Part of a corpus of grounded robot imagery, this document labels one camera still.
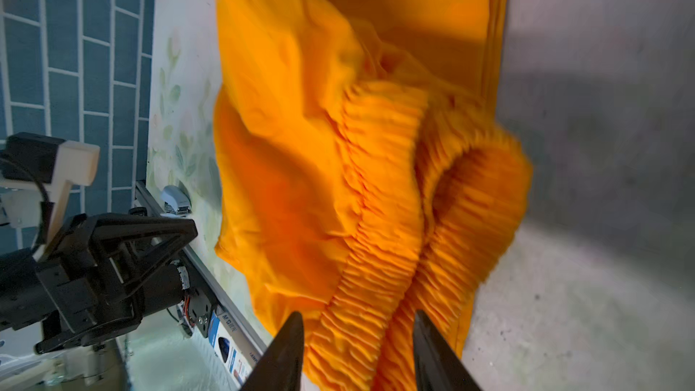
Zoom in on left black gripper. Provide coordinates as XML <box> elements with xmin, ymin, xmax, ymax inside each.
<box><xmin>1</xmin><ymin>213</ymin><xmax>198</xmax><ymax>353</ymax></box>

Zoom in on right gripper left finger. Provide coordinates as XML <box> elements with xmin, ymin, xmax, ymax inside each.
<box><xmin>241</xmin><ymin>311</ymin><xmax>304</xmax><ymax>391</ymax></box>

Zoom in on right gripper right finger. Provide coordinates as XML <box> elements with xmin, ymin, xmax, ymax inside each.
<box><xmin>413</xmin><ymin>310</ymin><xmax>481</xmax><ymax>391</ymax></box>

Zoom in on orange shorts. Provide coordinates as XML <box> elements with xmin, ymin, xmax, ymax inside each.
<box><xmin>214</xmin><ymin>0</ymin><xmax>532</xmax><ymax>390</ymax></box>

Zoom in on white blue paper box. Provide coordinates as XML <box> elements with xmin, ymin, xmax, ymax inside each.
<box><xmin>208</xmin><ymin>312</ymin><xmax>259</xmax><ymax>389</ymax></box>

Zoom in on aluminium front rail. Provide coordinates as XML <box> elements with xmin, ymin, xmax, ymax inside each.
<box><xmin>135</xmin><ymin>181</ymin><xmax>267</xmax><ymax>354</ymax></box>

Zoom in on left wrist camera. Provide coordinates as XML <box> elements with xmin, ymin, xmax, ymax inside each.
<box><xmin>1</xmin><ymin>132</ymin><xmax>101</xmax><ymax>247</ymax></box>

